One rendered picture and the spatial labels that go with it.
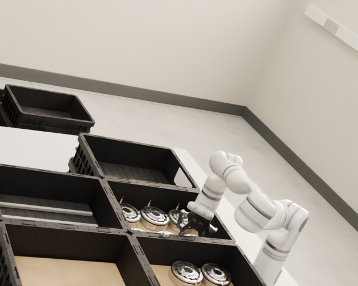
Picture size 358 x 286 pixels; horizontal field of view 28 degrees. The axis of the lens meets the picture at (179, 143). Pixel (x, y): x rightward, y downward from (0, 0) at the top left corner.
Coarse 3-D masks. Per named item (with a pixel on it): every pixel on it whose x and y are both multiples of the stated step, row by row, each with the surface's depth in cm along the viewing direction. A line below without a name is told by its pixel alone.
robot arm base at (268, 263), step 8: (264, 248) 239; (256, 256) 243; (264, 256) 238; (272, 256) 237; (280, 256) 237; (256, 264) 241; (264, 264) 239; (272, 264) 238; (280, 264) 239; (264, 272) 239; (272, 272) 239; (280, 272) 243; (264, 280) 240; (272, 280) 241
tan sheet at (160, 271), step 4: (152, 268) 219; (156, 268) 220; (160, 268) 221; (164, 268) 222; (168, 268) 222; (200, 268) 230; (156, 272) 218; (160, 272) 219; (164, 272) 220; (156, 276) 216; (160, 276) 217; (164, 276) 218; (168, 276) 219; (160, 280) 215; (164, 280) 216; (168, 280) 217; (160, 284) 213; (164, 284) 214; (168, 284) 215; (172, 284) 216; (200, 284) 222; (232, 284) 229
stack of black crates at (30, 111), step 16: (16, 96) 360; (32, 96) 364; (48, 96) 368; (64, 96) 372; (16, 112) 340; (32, 112) 362; (48, 112) 369; (64, 112) 377; (80, 112) 368; (32, 128) 340; (48, 128) 344; (64, 128) 349; (80, 128) 353
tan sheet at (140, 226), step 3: (138, 225) 238; (141, 225) 239; (135, 228) 236; (138, 228) 236; (141, 228) 237; (144, 228) 238; (147, 228) 239; (168, 228) 244; (147, 231) 237; (150, 231) 238; (153, 231) 239; (162, 231) 241; (165, 231) 242; (168, 231) 242; (171, 231) 243; (174, 231) 244; (195, 231) 250; (177, 234) 243; (186, 234) 245; (195, 234) 248
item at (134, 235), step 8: (136, 240) 210; (168, 240) 218; (176, 240) 219; (184, 240) 221; (192, 240) 223; (200, 240) 225; (240, 248) 231; (144, 256) 204; (248, 264) 224; (152, 272) 199; (256, 272) 221
